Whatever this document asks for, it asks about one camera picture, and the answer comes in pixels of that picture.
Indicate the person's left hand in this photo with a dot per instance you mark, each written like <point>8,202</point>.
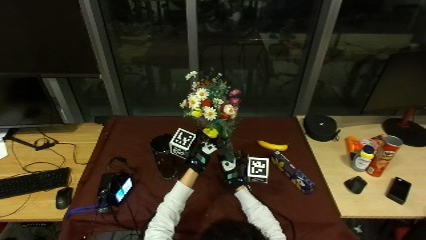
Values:
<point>199,158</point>

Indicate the person's right hand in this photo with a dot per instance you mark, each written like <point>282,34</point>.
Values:
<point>231,173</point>

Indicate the mixed flower bouquet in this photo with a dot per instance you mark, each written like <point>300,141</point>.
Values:
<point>207,106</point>

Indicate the left glove marker cube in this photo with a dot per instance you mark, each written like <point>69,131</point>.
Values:
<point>181,143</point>

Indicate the glove marker cube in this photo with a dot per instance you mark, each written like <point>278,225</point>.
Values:
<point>181,143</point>
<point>258,169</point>

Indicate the right glove marker cube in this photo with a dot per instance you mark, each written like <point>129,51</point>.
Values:
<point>258,169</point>

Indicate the yellow banana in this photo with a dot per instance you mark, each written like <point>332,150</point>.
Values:
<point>271,145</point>

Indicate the black glass vase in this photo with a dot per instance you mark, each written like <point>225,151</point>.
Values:
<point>162,160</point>

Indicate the dark red tablecloth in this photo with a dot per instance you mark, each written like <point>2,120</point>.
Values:
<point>207,206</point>

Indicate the dark blue patterned long box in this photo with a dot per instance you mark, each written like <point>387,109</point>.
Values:
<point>292,172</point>

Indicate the black round zip case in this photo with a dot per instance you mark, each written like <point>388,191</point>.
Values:
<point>319,127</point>

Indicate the black device with lit screen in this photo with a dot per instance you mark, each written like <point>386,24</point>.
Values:
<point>115,188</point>

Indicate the orange plastic bottle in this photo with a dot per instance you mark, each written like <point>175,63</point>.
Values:
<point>351,145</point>

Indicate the black computer mouse wedge shaped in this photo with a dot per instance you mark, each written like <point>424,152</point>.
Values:
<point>355,184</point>

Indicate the red chip can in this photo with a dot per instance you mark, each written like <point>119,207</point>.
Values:
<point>383,156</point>

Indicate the black oval computer mouse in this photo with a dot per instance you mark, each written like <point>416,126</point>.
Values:
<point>63,198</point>

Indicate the black smartphone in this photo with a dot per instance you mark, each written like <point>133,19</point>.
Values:
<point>398,190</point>

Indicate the black keyboard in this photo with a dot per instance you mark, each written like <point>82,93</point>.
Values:
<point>33,182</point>

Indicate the black computer monitor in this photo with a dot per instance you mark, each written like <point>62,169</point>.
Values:
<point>26,100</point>

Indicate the dark upright panel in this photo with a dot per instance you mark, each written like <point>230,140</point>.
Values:
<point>399,83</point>

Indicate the grey window frame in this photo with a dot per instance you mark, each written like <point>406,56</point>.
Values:
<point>103,56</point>

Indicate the black round base red post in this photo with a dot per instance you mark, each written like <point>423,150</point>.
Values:
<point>404,131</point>

